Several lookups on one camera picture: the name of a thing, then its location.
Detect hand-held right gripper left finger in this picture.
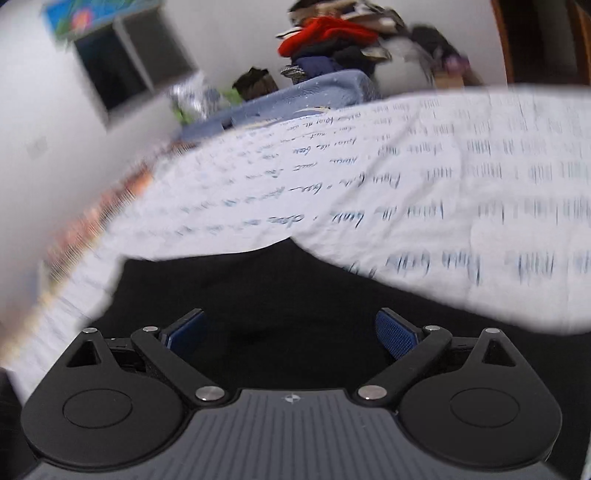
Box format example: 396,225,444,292
65,308,229,409

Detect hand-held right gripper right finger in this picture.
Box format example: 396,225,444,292
355,308,520,409

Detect black pants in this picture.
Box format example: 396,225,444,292
90,239,591,480

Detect floral patterned quilt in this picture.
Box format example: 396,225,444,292
0,138,185,337

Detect white script-printed bedsheet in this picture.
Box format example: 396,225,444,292
0,85,591,381

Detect green plastic basket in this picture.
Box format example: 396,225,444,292
172,88,242,126

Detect floral pillow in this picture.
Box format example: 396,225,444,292
170,76,223,116

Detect olive bag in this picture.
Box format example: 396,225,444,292
232,67,280,102

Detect blue plastic basket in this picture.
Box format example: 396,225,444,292
178,69,382,142

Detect cardboard box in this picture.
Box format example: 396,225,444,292
434,71,484,89

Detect grey sack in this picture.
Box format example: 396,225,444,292
373,37,437,99

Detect sliding window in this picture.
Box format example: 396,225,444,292
69,7,195,123

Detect pink plastic bag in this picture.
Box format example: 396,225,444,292
438,52,470,75

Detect black backpack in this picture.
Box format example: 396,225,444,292
410,25,456,59

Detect red garment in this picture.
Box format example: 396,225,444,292
278,17,380,57

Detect pile of mixed clothes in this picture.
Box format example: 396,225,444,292
276,0,408,78

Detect wooden door frame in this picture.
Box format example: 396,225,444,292
491,0,591,87

